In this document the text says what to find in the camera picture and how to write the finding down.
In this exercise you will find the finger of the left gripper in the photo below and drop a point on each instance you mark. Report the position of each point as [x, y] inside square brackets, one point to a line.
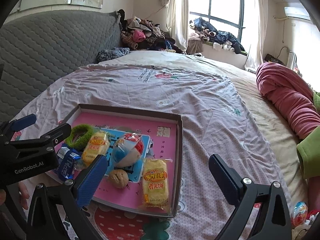
[50, 139]
[22, 123]

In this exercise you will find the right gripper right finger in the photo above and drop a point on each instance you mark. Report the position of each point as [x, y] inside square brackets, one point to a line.
[273, 218]

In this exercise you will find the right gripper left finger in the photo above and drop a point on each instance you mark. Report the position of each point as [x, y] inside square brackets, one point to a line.
[44, 221]

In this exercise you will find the blue cookie snack packet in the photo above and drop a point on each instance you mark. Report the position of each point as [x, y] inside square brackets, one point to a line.
[67, 159]

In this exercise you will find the yellow rice cracker packet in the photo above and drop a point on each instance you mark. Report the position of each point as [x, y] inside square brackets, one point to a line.
[155, 185]
[98, 144]

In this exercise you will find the brown walnut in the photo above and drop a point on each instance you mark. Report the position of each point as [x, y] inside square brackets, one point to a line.
[118, 178]

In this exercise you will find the person left hand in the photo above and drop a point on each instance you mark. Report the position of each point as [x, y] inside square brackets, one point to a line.
[24, 195]

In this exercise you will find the small wrapped egg toy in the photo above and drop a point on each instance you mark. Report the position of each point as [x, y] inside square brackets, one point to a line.
[299, 214]

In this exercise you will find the grey quilted headboard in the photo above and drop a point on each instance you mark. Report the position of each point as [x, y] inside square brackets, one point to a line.
[40, 48]

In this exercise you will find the blue white egg toy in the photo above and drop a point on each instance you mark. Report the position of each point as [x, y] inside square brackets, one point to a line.
[127, 150]

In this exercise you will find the green cloth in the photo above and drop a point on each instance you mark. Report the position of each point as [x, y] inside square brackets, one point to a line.
[306, 124]

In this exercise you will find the dark shallow box tray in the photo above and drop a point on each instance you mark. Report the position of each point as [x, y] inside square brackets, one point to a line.
[162, 137]

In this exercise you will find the dark floral pillow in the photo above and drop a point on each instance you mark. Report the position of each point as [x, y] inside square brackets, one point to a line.
[110, 54]

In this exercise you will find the pink rolled blanket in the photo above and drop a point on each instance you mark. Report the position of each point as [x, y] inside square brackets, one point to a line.
[279, 85]

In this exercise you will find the clothes pile on chair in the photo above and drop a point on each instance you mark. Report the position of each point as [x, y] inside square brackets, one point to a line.
[143, 34]

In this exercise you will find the cream window curtain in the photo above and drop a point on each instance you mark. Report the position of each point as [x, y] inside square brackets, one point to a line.
[177, 22]

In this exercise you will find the clothes pile on windowsill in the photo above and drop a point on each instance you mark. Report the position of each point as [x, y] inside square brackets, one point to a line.
[204, 32]

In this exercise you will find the white air conditioner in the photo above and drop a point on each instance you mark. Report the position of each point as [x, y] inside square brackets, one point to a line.
[296, 12]

